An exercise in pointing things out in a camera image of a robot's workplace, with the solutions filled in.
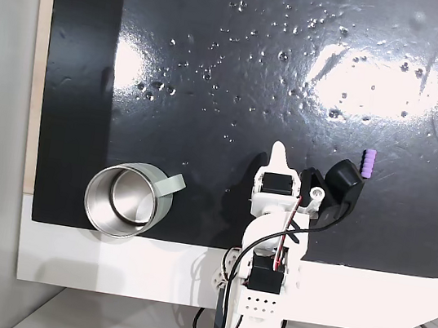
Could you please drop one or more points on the black glossy mat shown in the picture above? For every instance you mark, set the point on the black glossy mat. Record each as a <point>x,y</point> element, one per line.
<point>219,48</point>

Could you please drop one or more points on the grey-green steel mug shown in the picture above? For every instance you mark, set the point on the grey-green steel mug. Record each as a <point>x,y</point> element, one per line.
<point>123,199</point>

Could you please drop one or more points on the black oval camera box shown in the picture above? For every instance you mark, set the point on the black oval camera box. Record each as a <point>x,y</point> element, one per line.
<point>345,179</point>

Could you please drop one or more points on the purple ribbed pen grip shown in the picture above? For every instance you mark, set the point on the purple ribbed pen grip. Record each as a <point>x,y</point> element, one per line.
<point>368,163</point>

